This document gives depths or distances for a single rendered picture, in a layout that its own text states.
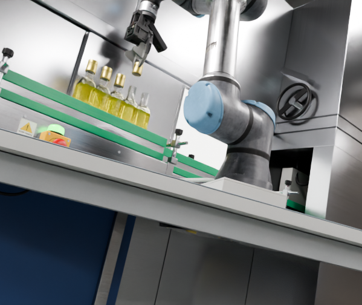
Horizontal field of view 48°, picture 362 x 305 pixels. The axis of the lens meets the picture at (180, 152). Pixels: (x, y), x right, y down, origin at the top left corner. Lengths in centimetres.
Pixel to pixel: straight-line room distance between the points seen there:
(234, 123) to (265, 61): 135
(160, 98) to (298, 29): 109
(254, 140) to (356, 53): 138
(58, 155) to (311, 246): 66
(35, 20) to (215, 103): 84
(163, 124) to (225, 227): 83
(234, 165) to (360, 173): 128
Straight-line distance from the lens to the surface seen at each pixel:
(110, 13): 174
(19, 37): 155
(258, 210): 98
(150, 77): 173
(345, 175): 211
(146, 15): 161
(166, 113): 174
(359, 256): 121
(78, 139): 122
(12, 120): 116
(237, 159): 104
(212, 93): 97
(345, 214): 211
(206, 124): 97
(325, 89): 220
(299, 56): 242
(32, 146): 86
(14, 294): 120
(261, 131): 106
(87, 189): 90
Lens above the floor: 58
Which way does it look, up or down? 14 degrees up
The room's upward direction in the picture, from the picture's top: 13 degrees clockwise
